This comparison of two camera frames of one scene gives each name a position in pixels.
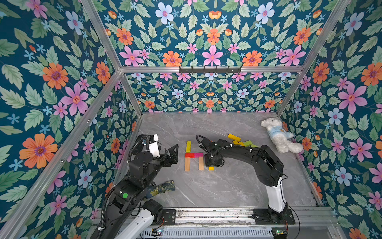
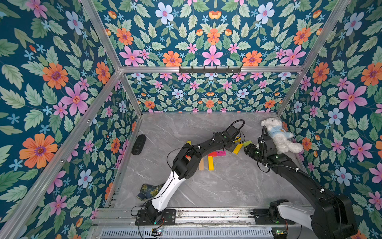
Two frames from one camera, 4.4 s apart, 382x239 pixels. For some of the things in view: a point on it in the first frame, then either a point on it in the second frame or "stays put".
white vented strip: [212, 232] stays put
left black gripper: [173, 159] -> [232, 148]
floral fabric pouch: [151, 190] stays put
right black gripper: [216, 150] -> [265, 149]
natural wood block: [201, 163] stays put
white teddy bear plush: [279, 136] stays put
